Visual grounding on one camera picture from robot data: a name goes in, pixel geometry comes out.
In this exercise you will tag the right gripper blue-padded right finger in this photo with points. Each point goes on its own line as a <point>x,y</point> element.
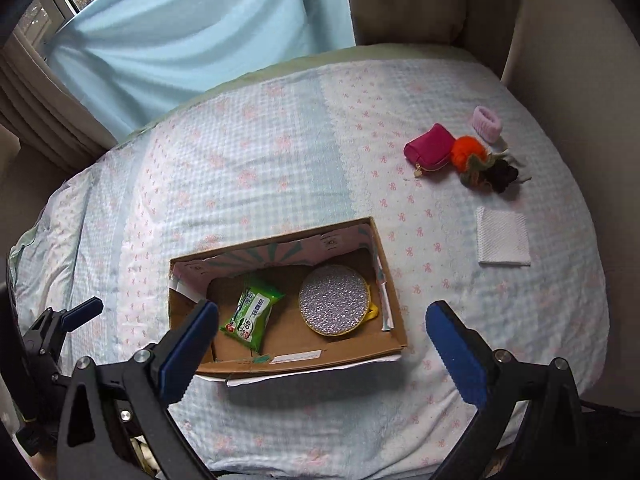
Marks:
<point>547,445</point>

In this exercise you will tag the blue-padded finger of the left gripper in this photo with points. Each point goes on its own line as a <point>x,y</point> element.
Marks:
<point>75,314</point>

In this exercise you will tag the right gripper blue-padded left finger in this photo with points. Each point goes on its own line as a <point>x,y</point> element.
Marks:
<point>107,405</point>

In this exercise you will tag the green wet wipes packet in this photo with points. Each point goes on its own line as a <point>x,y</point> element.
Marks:
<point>247,324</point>

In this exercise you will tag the white cloth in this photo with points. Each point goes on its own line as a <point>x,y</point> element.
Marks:
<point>502,238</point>

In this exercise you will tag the round glitter yellow-edged pad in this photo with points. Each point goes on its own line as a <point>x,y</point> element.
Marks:
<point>334,300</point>

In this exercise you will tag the cardboard box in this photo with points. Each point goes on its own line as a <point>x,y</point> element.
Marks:
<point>290,346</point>

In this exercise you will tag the black scrunchie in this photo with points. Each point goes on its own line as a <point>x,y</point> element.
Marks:
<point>500,176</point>

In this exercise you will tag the orange pom-pom plush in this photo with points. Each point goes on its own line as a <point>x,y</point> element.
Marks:
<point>471,160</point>

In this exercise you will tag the magenta zip pouch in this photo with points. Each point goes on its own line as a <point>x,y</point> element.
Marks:
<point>430,151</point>

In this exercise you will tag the checkered floral bed quilt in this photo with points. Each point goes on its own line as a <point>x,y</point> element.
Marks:
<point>321,147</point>

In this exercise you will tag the brown left curtain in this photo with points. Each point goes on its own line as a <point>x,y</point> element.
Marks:
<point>42,113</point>

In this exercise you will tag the brown curtain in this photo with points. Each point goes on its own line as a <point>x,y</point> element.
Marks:
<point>482,27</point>
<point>42,113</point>

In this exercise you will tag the light blue hanging cloth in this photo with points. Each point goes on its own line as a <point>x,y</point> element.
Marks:
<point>131,61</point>

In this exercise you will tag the green mattress sheet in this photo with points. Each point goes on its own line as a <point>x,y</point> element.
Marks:
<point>296,65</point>

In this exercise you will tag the brown right curtain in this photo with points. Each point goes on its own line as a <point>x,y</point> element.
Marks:
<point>482,27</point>

